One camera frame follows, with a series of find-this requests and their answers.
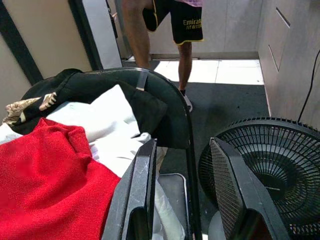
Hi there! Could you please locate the grey plastic bin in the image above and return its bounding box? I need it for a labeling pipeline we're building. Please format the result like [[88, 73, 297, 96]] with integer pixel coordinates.
[[156, 172, 190, 233]]

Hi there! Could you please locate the dark grey floor mat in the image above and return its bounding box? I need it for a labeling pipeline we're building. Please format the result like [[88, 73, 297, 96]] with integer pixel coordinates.
[[122, 59, 271, 226]]

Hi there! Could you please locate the grey door with handle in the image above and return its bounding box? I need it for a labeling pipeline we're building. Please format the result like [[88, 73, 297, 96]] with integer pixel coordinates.
[[82, 0, 123, 70]]

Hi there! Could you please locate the red knitted garment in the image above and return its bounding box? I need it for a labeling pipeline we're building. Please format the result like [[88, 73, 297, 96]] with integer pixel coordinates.
[[0, 117, 121, 240]]

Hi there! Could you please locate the person in black shorts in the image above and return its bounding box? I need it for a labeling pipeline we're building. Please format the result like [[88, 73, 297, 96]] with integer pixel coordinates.
[[121, 0, 205, 113]]

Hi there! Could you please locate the black garment with beige print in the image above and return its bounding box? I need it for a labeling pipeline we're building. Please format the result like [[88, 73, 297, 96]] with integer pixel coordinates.
[[2, 68, 169, 147]]

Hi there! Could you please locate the white cloth garment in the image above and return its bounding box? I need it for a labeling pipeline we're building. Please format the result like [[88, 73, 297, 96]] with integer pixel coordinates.
[[0, 84, 186, 240]]

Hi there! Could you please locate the black power cable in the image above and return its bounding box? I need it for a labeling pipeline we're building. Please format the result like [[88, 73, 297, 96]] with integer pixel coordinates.
[[298, 48, 320, 123]]

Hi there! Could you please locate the grey cabinet with slot handles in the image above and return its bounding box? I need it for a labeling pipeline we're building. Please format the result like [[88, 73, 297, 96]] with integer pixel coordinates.
[[255, 0, 320, 131]]

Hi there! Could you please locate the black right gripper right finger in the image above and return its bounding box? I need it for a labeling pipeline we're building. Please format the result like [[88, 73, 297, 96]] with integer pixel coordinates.
[[209, 136, 291, 240]]

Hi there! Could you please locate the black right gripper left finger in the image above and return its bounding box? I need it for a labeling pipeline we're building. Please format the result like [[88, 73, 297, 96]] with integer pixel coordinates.
[[101, 138, 158, 240]]

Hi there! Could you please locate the black electric fan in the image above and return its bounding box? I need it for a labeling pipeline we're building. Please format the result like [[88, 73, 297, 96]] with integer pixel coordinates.
[[198, 117, 320, 240]]

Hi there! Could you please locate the black folding chair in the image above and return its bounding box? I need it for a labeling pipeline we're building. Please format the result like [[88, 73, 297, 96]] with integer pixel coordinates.
[[82, 66, 202, 240]]

